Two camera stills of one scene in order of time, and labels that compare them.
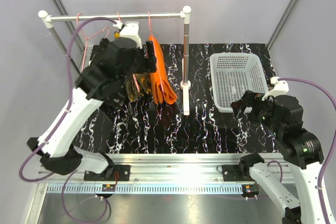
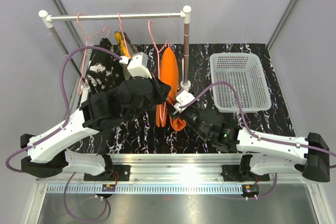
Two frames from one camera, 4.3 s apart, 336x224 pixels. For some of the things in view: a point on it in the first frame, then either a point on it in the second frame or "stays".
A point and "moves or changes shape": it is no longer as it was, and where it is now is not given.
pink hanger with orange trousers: (154, 49) moves or changes shape
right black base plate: (232, 173) stays
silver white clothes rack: (48, 20) stays
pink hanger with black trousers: (90, 37) stays
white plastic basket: (233, 74) stays
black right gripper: (251, 99) to (175, 114)
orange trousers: (162, 87) moves or changes shape
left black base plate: (121, 173) stays
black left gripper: (147, 65) to (161, 89)
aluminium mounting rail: (162, 168) stays
